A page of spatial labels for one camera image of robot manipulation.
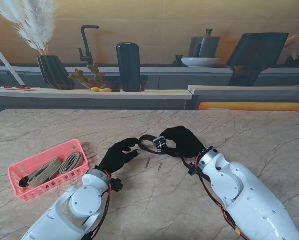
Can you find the pink plastic storage basket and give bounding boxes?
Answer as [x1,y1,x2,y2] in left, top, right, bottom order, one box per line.
[8,139,90,202]

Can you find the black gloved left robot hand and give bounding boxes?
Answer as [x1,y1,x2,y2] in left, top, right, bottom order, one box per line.
[98,137,143,175]

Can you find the dark slanted board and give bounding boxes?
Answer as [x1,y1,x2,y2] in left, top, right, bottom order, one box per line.
[225,32,290,88]

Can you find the plate with red slices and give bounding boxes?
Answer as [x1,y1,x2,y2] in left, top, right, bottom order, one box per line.
[0,85,37,91]

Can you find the grey back cabinet counter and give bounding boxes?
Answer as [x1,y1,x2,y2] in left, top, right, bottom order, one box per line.
[0,63,299,90]

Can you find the long beige woven belt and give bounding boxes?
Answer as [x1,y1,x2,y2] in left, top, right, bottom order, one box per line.
[18,157,64,188]

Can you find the black leather belt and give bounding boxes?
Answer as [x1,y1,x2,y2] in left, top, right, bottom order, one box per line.
[138,134,198,174]

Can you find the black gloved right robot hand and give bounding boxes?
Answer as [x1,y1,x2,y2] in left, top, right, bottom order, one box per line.
[159,126,207,159]

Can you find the left arm red black cables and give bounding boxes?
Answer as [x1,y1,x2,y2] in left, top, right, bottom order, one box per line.
[84,171,113,240]

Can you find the yellow wooden utensil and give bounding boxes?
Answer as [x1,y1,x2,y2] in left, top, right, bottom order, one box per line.
[284,33,299,61]

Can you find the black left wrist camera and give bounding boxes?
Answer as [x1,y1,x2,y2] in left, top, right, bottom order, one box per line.
[110,177,124,193]

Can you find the grey jug with lid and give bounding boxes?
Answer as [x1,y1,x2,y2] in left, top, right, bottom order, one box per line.
[188,28,221,59]

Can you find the white leaning slat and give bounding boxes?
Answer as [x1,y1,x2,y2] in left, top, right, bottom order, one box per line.
[0,50,27,86]

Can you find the right arm red black cables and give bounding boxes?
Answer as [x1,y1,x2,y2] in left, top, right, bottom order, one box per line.
[195,153,251,240]

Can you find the white pampas grass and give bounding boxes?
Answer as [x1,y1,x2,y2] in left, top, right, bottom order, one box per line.
[0,0,58,56]

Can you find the white shallow bowl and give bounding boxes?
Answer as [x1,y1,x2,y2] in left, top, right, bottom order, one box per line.
[181,57,221,68]

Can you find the arm red black cables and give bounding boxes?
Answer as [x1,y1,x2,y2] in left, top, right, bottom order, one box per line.
[195,153,251,240]
[84,171,113,240]

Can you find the black kitchen faucet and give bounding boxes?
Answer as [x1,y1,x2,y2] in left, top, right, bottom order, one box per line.
[78,25,100,66]

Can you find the small black bottles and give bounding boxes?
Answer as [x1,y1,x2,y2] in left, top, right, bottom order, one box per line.
[173,54,185,68]

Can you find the grey counter with orange light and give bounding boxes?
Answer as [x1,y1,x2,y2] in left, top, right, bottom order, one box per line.
[187,84,299,111]

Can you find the cactus plant in bowl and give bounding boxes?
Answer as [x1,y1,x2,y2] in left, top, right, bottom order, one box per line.
[68,61,107,90]

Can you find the dark ribbed vase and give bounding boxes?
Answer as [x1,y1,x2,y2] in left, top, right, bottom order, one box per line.
[36,55,75,90]

